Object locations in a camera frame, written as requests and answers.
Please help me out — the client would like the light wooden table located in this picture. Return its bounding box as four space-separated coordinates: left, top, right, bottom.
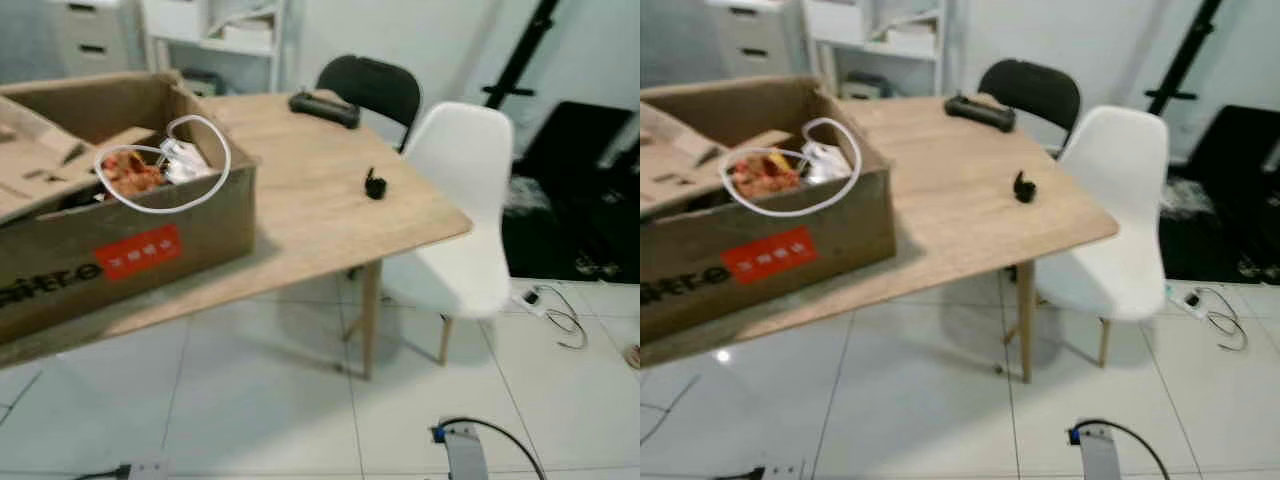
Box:
640 95 1119 384
0 92 473 381

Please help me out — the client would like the orange crumpled trash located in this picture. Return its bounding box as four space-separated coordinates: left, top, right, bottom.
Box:
730 150 803 197
103 148 169 197

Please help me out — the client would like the brown cardboard box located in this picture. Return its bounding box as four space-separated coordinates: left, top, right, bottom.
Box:
0 72 258 346
640 78 897 343

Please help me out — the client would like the black chair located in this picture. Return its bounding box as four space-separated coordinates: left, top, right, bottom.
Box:
977 59 1082 157
316 55 423 153

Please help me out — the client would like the white plastic wrapper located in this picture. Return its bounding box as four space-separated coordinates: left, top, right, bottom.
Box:
800 142 853 185
165 140 216 184

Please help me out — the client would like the black tripod stand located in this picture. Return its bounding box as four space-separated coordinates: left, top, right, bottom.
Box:
1147 0 1223 116
483 0 561 109

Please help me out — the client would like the white shelf unit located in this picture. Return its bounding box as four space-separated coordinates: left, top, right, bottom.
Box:
800 0 953 98
140 0 293 93

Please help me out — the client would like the white cable loop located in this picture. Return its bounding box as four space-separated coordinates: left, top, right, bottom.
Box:
720 118 863 218
95 115 232 214

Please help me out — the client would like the black floor cable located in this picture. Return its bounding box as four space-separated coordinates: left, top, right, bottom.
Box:
538 285 591 351
1195 287 1249 353

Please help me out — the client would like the grey drawer cabinet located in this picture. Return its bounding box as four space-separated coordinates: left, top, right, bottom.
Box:
705 0 803 80
50 0 146 77

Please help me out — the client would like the white plastic chair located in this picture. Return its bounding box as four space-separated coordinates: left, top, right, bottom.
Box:
1035 106 1169 369
380 102 515 366

